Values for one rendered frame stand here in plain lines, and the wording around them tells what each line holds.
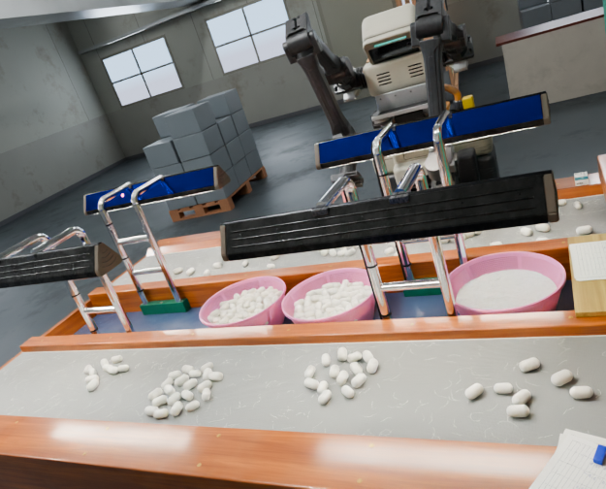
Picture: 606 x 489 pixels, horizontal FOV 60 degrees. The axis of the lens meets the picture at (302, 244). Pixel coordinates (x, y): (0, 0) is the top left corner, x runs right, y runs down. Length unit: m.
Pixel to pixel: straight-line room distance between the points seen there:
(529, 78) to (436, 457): 5.43
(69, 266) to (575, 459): 1.12
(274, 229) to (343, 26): 9.13
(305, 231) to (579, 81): 5.34
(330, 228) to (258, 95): 9.89
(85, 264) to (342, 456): 0.76
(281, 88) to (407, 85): 8.51
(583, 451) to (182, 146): 4.96
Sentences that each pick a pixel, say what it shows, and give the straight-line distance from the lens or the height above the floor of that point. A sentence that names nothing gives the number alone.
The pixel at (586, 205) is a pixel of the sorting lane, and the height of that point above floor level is 0.74.
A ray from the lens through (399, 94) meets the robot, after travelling 2.15.
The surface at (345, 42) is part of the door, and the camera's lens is 10.07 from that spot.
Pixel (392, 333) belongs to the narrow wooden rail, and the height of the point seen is 0.76.
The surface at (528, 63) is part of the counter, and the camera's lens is 6.08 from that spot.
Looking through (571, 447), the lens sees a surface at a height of 0.77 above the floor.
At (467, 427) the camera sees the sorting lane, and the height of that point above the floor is 0.74.
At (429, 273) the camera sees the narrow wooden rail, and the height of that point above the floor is 0.73.
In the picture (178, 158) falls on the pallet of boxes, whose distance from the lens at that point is 5.59.
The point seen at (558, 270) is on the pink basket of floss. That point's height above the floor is 0.76.
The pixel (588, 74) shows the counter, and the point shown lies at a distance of 6.16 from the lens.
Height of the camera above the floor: 1.41
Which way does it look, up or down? 21 degrees down
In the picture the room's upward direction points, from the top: 19 degrees counter-clockwise
